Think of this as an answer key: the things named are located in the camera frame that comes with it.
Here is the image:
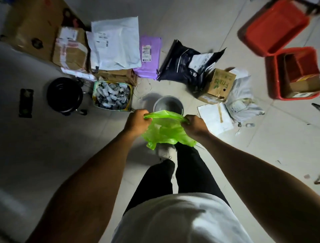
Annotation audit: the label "person's right hand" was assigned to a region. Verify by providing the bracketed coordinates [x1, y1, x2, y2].
[181, 115, 210, 139]

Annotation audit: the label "person's left hand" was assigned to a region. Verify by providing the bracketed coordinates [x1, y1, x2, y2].
[124, 109, 152, 138]

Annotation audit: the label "green plastic bag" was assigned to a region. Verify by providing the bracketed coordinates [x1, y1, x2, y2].
[141, 110, 197, 151]

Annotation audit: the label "person's right forearm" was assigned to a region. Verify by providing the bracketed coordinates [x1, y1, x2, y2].
[199, 132, 320, 243]

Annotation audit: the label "person's left forearm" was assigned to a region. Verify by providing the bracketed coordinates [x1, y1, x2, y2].
[25, 130, 140, 243]

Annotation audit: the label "grey round bin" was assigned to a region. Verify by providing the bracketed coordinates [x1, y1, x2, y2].
[153, 96, 184, 116]

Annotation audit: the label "flat white envelope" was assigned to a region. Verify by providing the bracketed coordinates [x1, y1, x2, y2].
[197, 102, 234, 137]

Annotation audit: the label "person's white shoe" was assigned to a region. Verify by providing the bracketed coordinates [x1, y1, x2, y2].
[157, 144, 177, 161]

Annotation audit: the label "box of small bottles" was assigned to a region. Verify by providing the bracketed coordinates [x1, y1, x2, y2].
[92, 80, 134, 112]

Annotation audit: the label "small printed cardboard box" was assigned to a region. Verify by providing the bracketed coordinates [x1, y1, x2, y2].
[197, 68, 237, 105]

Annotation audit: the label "flat brown cardboard parcel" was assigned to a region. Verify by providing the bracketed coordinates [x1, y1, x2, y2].
[94, 68, 138, 86]

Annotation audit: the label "person's black trousers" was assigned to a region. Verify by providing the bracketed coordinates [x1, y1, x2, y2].
[123, 142, 231, 216]

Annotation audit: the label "black mailer bag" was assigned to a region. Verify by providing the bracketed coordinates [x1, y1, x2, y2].
[157, 39, 227, 93]

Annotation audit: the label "purple mailer bag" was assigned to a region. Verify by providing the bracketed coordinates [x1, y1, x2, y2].
[133, 35, 162, 80]

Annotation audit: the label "crumpled white plastic bag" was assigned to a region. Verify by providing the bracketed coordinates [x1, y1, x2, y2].
[224, 68, 265, 124]

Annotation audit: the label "white mailer bag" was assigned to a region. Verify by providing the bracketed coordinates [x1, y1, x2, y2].
[86, 16, 142, 71]

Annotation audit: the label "black round pot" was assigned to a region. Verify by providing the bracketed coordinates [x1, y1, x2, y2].
[46, 77, 88, 116]

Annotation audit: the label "person's white shirt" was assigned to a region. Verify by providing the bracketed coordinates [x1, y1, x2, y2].
[111, 192, 254, 243]

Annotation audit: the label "red crate with cardboard box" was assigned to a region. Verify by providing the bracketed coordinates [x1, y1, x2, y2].
[265, 47, 320, 101]

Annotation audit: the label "taped brown cardboard parcel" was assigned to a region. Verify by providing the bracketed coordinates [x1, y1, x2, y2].
[52, 27, 89, 73]

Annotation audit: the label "black phone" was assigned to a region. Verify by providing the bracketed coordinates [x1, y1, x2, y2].
[19, 88, 34, 118]

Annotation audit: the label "brown cardboard box in crate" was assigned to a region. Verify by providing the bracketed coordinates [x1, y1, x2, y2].
[283, 52, 320, 99]

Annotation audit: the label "red plastic crate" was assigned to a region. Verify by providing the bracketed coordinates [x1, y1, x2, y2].
[237, 0, 310, 57]

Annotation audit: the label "large brown cardboard box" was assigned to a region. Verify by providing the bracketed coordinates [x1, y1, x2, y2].
[6, 0, 87, 62]

